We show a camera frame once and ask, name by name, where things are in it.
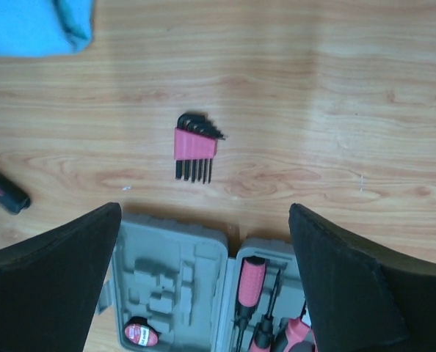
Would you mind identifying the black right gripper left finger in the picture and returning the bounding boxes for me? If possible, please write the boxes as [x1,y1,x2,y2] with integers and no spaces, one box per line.
[0,202,122,351]

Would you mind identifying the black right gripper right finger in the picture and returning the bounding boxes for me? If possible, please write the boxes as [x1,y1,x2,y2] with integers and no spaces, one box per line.
[288,204,436,351]

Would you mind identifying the pink black pliers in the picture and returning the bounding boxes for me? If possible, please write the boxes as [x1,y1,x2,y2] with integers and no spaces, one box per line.
[271,301,318,352]

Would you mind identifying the pink utility knife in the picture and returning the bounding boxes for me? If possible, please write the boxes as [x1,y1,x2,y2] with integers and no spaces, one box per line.
[0,173,32,214]

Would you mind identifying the pink screwdriver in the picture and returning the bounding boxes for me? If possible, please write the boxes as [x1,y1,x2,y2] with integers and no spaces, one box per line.
[248,269,282,352]
[234,256,266,351]

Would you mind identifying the grey plastic tool case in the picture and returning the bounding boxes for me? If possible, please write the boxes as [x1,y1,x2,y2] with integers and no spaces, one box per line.
[96,214,305,351]

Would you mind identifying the pink hex key set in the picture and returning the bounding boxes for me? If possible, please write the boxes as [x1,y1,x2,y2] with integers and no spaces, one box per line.
[173,111,225,184]

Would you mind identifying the light blue folded cloth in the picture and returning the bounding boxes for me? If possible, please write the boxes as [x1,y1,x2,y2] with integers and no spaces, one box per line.
[0,1,94,58]

